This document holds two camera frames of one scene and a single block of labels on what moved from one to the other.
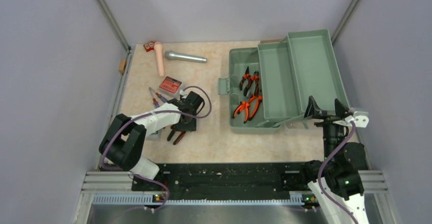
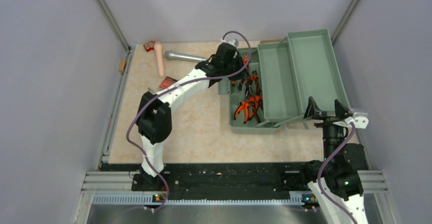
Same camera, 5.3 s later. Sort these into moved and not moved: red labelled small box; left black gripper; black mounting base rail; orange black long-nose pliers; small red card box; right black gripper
Moved: left black gripper; orange black long-nose pliers
Not moved: small red card box; red labelled small box; right black gripper; black mounting base rail
